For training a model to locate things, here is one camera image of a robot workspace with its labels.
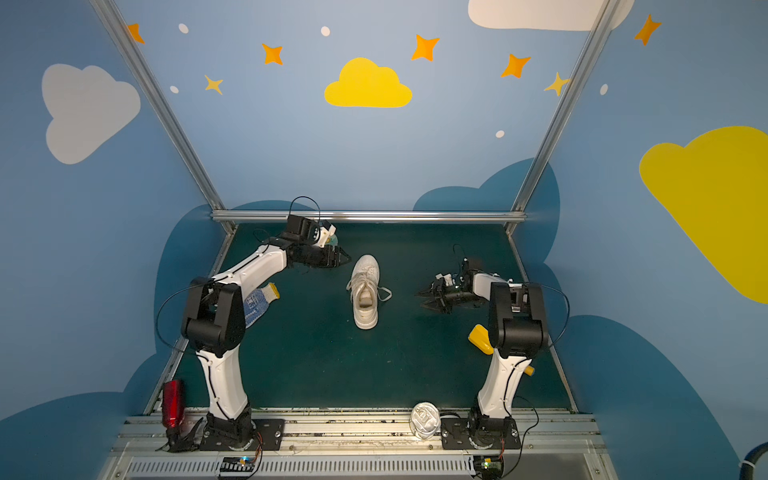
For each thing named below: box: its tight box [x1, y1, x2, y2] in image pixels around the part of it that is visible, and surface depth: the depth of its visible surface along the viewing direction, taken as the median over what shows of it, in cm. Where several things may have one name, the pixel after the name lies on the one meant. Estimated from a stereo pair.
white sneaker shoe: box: [352, 254, 380, 330], surface depth 95 cm
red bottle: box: [162, 380, 186, 428], surface depth 78 cm
